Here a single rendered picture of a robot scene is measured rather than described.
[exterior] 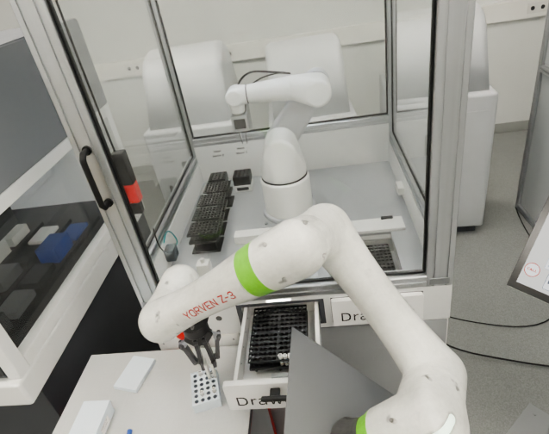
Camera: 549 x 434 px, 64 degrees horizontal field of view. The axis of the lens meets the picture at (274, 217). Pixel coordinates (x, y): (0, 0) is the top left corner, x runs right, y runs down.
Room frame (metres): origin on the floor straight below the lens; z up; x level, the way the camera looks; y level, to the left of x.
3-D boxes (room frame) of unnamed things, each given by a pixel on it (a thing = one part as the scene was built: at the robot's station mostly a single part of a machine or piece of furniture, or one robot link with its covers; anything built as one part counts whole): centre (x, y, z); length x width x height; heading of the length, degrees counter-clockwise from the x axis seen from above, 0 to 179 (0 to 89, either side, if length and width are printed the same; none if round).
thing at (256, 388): (0.77, 0.08, 0.87); 0.29 x 0.02 x 0.11; 82
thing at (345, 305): (1.01, -0.27, 0.87); 0.29 x 0.02 x 0.11; 82
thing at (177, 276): (0.93, 0.29, 1.17); 0.13 x 0.11 x 0.14; 163
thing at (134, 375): (1.02, 0.56, 0.77); 0.13 x 0.09 x 0.02; 158
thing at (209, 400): (0.90, 0.31, 0.78); 0.12 x 0.08 x 0.04; 6
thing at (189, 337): (0.93, 0.28, 0.99); 0.08 x 0.07 x 0.09; 96
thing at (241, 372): (0.98, 0.05, 0.86); 0.40 x 0.26 x 0.06; 172
